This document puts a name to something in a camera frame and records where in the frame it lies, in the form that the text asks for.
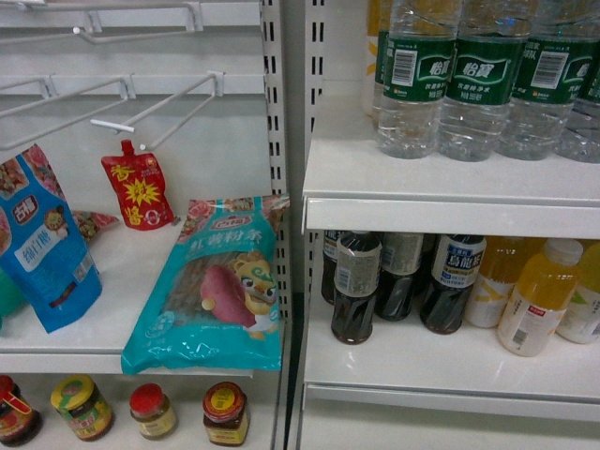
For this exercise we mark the white shelf board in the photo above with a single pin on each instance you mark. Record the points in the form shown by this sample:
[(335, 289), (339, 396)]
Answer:
[(350, 185)]

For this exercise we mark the large water bottle left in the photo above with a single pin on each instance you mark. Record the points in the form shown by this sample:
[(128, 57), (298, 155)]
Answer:
[(420, 51)]

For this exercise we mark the large water bottle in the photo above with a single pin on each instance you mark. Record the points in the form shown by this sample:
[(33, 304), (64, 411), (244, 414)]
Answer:
[(490, 42), (557, 58), (420, 51)]

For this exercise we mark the white perforated shelf upright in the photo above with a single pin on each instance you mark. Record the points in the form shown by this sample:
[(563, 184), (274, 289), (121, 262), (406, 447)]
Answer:
[(273, 61)]

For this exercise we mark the large water bottle right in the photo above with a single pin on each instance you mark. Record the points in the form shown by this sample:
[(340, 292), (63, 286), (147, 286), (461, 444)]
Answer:
[(557, 58)]

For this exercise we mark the large water bottle middle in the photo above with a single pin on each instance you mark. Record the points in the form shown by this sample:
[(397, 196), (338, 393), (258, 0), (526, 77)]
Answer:
[(490, 42)]

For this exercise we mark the dark tea bottle front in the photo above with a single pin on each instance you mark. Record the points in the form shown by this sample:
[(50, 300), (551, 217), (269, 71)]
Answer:
[(356, 282)]

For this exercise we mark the dark tea bottle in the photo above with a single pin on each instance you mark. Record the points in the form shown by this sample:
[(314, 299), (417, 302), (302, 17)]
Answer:
[(401, 259), (356, 282)]

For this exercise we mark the dark tea bottle middle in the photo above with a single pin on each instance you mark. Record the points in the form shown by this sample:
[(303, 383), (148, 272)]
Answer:
[(401, 259)]

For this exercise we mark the teal sweet potato noodle bag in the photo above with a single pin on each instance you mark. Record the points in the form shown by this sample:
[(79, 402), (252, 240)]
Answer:
[(215, 303)]

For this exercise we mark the dark tea bottle Suntory label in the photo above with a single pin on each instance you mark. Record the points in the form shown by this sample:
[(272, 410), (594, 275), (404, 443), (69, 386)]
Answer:
[(453, 272)]

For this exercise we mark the red sauce pouch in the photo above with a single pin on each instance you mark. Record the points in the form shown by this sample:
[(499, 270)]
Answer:
[(140, 186)]

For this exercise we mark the orange juice bottle back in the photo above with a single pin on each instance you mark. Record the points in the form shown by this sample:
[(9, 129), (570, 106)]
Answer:
[(503, 261)]

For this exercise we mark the orange juice bottle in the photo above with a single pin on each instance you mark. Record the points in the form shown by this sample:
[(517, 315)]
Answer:
[(503, 261), (540, 297)]

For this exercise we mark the chili sauce jar orange label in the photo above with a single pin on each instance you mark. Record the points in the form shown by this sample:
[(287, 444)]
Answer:
[(225, 414)]

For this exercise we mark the small red lid jar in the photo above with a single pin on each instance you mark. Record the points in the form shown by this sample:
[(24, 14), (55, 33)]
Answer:
[(153, 412)]

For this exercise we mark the orange juice bottle front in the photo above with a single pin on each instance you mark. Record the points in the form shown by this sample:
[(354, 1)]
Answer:
[(540, 297)]

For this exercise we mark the blue sugar bag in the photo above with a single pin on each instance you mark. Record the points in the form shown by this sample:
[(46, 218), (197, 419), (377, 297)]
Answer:
[(42, 249)]

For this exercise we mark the yellow lid sauce jar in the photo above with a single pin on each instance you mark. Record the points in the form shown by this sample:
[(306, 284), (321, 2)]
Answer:
[(82, 406)]

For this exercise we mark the red lid sauce jar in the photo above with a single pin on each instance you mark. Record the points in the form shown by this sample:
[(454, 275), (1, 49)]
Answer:
[(20, 422)]

